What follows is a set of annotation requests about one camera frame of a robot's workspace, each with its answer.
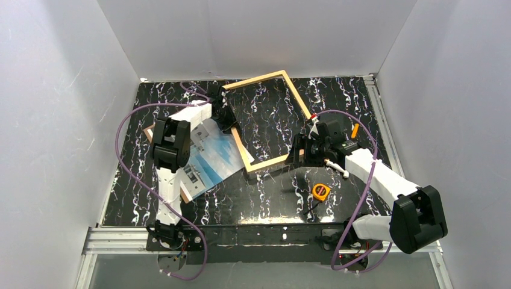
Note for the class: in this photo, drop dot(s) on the aluminium rail right side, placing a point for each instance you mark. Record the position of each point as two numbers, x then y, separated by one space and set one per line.
389 147

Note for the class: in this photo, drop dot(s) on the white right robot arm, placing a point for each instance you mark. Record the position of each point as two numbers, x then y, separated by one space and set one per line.
417 216

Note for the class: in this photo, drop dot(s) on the aluminium rail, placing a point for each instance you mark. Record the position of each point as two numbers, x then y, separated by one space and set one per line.
389 147
134 240

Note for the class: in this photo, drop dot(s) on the blue sky building photo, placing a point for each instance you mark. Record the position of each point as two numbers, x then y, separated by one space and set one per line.
214 157

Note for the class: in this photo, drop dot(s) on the wooden photo frame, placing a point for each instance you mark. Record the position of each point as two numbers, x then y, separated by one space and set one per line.
251 168

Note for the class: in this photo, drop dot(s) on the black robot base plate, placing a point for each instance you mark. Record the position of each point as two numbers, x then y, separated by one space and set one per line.
247 243

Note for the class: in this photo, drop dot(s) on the brown fibreboard backing panel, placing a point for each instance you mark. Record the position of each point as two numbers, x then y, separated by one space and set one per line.
149 133

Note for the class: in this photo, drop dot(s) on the white plastic pipe fitting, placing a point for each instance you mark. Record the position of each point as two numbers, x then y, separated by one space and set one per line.
345 174

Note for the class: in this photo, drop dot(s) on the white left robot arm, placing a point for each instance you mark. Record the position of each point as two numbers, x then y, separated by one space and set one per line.
189 149

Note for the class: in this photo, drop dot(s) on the aluminium rail front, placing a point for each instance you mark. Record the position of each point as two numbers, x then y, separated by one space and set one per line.
134 240

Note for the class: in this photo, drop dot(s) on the yellow tape measure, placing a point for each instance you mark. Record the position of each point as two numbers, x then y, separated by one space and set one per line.
320 192

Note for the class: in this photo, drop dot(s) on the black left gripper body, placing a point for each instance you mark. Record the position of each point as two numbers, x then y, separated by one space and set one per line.
223 110

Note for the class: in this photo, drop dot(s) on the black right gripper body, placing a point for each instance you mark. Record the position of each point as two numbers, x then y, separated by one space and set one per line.
300 152

